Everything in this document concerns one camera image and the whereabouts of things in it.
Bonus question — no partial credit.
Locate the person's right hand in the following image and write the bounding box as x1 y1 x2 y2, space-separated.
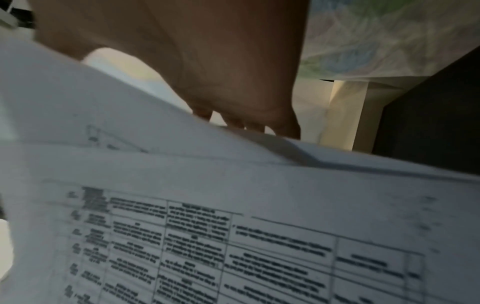
27 0 312 140

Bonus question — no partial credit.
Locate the stack of printed papers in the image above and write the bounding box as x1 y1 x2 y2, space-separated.
0 33 480 304

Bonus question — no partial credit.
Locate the spotted pastel curtain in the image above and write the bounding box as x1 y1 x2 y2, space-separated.
295 0 480 81

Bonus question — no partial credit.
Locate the black table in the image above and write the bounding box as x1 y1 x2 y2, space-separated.
370 53 480 176

